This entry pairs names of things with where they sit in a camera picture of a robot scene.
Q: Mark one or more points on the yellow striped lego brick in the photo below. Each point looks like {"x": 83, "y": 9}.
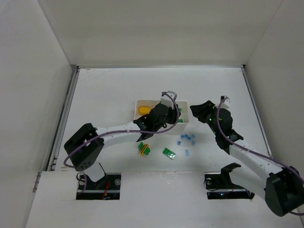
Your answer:
{"x": 143, "y": 149}

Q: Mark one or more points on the white three-compartment container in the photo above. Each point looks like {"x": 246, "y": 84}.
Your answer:
{"x": 179, "y": 127}

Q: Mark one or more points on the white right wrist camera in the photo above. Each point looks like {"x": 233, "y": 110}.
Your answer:
{"x": 225, "y": 102}

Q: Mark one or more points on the green lego plate piece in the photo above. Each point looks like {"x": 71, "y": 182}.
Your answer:
{"x": 147, "y": 149}

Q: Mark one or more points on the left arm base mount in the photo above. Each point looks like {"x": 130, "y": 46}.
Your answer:
{"x": 97, "y": 184}

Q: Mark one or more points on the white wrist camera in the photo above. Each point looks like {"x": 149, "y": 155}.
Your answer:
{"x": 168, "y": 99}
{"x": 225, "y": 102}

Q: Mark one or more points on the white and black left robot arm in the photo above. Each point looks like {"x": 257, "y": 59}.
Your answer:
{"x": 84, "y": 147}

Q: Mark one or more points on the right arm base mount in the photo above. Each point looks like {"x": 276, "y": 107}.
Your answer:
{"x": 220, "y": 187}

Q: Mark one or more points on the yellow oval butterfly lego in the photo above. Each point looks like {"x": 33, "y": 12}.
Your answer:
{"x": 143, "y": 110}

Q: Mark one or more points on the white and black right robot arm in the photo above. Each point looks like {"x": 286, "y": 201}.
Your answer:
{"x": 281, "y": 186}

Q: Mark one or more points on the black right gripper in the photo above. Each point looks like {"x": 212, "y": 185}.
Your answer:
{"x": 207, "y": 114}

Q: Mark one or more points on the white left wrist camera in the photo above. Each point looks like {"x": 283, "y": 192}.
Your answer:
{"x": 168, "y": 99}

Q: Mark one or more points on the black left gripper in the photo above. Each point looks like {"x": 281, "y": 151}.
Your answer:
{"x": 171, "y": 113}

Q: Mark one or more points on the green flat lego plate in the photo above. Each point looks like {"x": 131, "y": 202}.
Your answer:
{"x": 169, "y": 153}

